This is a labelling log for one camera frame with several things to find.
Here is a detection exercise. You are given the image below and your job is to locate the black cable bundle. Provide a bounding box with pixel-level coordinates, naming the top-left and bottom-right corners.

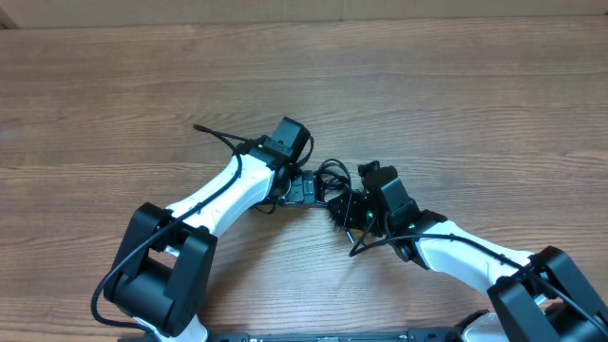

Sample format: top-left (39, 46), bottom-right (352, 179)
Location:
top-left (313, 158), bottom-right (356, 245)

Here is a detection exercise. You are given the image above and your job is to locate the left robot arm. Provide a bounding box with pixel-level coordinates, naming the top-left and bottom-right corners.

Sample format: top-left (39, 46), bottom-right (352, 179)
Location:
top-left (91, 117), bottom-right (314, 341)

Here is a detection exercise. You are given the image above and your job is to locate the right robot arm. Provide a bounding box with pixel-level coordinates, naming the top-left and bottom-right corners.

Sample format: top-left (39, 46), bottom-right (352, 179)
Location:
top-left (319, 161), bottom-right (607, 341)

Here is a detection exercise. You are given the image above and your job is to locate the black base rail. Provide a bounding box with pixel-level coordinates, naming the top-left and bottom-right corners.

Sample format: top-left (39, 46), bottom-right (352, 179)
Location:
top-left (208, 327), bottom-right (462, 342)

